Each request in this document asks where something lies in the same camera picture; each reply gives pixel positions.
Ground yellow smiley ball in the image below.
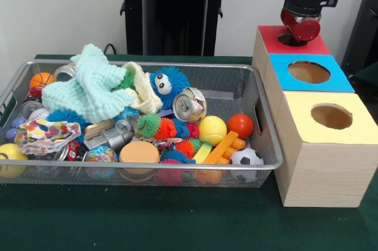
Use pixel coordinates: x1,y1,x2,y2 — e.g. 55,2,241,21
0,144,29,178

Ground dark green table cloth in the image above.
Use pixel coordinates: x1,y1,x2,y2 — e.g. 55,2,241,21
0,53,378,251
347,61,378,86

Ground cream muslin cloth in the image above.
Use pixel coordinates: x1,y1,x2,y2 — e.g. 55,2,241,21
122,61,164,115

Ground mint green cloth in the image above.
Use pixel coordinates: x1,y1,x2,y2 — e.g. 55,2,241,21
41,43,137,124

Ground small soccer ball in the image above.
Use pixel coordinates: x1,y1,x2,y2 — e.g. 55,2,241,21
230,148,265,169

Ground orange foam disc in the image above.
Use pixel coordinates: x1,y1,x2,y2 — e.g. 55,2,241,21
119,141,160,164

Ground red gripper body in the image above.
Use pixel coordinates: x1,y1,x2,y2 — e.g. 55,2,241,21
280,8,321,43

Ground red ball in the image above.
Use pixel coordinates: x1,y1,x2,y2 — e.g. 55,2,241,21
227,114,255,141

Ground wooden box with three holes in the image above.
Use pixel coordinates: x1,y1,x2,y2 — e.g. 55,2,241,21
252,25,378,208

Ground plain yellow ball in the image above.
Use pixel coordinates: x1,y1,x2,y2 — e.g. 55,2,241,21
198,115,228,146

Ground large blue puffer ball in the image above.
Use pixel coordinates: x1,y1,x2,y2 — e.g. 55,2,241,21
149,66,190,110

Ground white polka dot cloth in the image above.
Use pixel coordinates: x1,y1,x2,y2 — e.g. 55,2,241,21
14,120,82,156

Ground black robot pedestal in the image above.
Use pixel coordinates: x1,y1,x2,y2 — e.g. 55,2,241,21
113,0,239,57

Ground black upright panel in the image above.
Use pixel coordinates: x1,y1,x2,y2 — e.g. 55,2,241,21
341,0,378,77

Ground shallow metal mesh bin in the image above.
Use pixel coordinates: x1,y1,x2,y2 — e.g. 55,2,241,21
0,58,283,190

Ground crushed silver drink can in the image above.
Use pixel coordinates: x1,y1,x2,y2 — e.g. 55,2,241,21
172,87,207,123

